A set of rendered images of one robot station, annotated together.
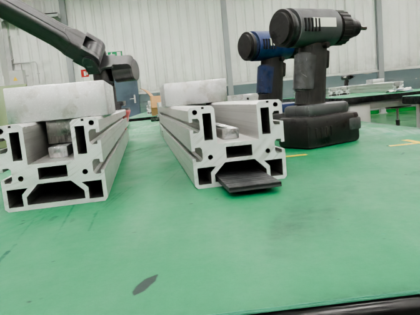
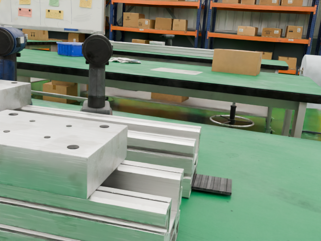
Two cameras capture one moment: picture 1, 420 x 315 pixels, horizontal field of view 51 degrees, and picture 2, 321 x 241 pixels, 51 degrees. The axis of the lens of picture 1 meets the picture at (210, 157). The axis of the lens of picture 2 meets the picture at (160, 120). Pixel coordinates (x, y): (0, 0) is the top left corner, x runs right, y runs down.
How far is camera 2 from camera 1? 0.59 m
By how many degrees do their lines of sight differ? 69
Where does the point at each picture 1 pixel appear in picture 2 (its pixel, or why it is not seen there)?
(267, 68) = (12, 63)
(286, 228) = (306, 205)
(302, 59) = (101, 74)
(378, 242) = not seen: outside the picture
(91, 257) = not seen: outside the picture
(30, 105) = (99, 169)
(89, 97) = (122, 145)
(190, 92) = (9, 99)
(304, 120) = not seen: hidden behind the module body
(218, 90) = (26, 95)
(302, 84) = (101, 93)
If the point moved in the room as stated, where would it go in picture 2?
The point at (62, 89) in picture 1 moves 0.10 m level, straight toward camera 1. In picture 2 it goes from (113, 142) to (210, 151)
